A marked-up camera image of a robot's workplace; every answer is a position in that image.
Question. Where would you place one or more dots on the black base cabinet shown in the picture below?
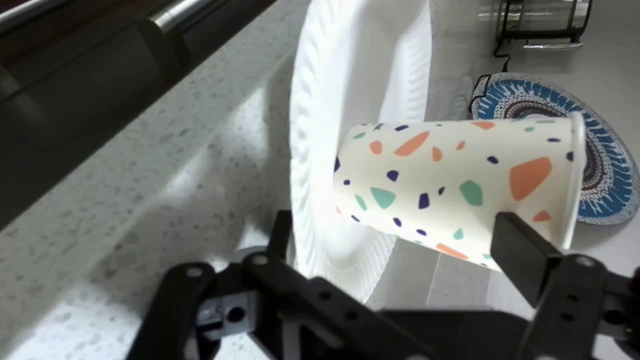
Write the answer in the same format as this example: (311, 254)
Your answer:
(80, 80)

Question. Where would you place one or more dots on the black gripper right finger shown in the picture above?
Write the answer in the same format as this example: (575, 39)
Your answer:
(566, 300)

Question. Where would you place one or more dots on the white paper plate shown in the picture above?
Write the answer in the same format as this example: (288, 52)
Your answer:
(346, 67)

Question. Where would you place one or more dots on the blue patterned decorative plate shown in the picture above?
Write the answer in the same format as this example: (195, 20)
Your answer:
(612, 181)

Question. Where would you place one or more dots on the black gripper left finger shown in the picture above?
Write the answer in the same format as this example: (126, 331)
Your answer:
(181, 306)

